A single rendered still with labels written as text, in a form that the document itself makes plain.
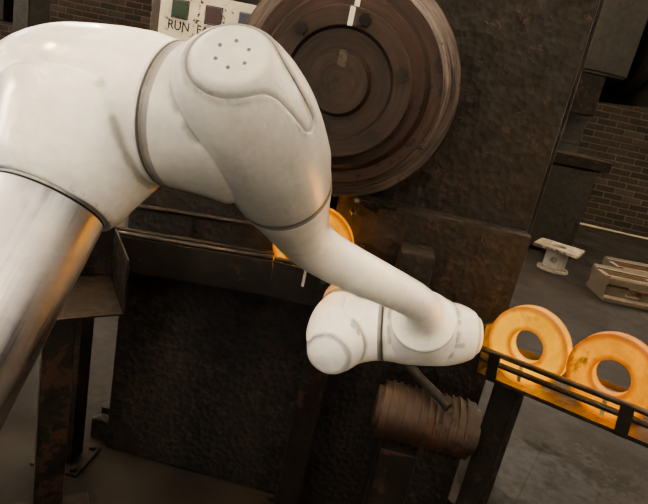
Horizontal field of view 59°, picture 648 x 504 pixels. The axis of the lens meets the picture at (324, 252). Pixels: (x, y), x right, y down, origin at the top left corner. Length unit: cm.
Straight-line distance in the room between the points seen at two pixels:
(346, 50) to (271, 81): 71
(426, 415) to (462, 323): 35
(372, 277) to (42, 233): 41
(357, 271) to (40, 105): 40
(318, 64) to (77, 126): 70
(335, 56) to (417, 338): 55
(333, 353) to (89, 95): 57
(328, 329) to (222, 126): 54
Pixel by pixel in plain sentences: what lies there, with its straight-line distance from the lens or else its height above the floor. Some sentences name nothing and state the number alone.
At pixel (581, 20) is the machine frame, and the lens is 142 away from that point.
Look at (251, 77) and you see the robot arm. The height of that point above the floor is 111.
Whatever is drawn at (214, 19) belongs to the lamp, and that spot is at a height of 119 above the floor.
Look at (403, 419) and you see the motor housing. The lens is 124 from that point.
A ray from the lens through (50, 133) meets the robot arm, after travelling 51.
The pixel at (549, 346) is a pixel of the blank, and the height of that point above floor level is 73.
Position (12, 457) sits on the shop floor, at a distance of 183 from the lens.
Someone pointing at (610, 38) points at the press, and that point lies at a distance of 552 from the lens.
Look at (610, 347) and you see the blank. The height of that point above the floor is 78.
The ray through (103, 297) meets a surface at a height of 61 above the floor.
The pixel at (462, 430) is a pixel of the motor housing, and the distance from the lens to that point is 126.
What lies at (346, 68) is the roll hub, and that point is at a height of 114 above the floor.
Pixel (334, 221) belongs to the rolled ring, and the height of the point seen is 82.
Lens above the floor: 113
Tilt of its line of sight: 17 degrees down
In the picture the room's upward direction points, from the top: 12 degrees clockwise
